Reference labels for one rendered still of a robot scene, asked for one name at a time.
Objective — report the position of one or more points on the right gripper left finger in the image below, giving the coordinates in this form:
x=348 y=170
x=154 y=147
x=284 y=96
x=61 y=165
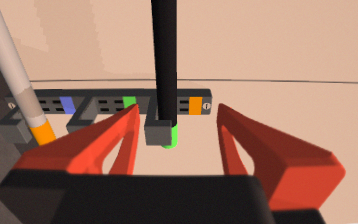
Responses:
x=84 y=150

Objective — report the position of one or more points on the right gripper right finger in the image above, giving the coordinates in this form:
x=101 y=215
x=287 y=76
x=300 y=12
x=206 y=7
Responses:
x=295 y=174

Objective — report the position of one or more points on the black metal bar with green ends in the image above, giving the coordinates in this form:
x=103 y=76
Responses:
x=164 y=24

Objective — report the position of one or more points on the grey metal bar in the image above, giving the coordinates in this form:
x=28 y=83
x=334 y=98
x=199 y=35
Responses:
x=20 y=86

